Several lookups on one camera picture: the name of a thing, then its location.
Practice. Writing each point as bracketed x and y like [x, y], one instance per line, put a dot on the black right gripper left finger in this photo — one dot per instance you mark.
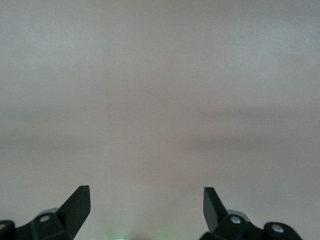
[76, 210]

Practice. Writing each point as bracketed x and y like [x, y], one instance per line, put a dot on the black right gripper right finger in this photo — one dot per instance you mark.
[213, 212]

